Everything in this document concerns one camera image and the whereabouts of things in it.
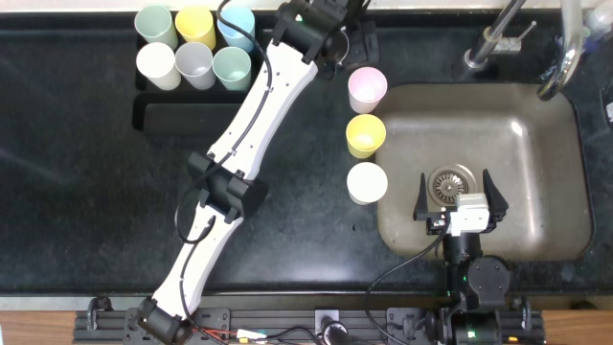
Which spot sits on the yellow cup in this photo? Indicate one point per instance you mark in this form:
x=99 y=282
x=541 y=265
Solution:
x=194 y=24
x=365 y=134

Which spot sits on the white cup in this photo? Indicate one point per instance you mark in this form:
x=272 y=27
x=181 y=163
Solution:
x=155 y=62
x=366 y=182

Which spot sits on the steel sink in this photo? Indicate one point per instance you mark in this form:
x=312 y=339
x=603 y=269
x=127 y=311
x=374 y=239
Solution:
x=527 y=167

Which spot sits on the blue cup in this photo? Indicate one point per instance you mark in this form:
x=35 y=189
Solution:
x=237 y=24

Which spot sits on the green cup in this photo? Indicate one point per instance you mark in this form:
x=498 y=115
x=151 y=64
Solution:
x=154 y=23
x=232 y=67

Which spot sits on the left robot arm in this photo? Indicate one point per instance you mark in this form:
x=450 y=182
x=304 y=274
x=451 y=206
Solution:
x=282 y=91

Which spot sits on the mounting rail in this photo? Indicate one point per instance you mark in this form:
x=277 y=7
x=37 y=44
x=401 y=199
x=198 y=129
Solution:
x=278 y=318

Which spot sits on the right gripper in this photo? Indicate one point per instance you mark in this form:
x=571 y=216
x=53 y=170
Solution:
x=438 y=223

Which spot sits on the pink cup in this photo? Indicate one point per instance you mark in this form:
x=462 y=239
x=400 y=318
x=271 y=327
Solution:
x=366 y=86

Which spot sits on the steel tap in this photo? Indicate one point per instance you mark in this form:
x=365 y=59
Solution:
x=493 y=29

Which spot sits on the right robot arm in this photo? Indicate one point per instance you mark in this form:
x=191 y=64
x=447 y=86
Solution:
x=487 y=280

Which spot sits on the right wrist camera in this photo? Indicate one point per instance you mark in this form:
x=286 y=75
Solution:
x=471 y=213

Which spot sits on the black tray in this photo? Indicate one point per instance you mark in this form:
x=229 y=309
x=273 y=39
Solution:
x=187 y=117

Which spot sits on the grey cup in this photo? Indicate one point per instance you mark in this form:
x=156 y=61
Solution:
x=194 y=62

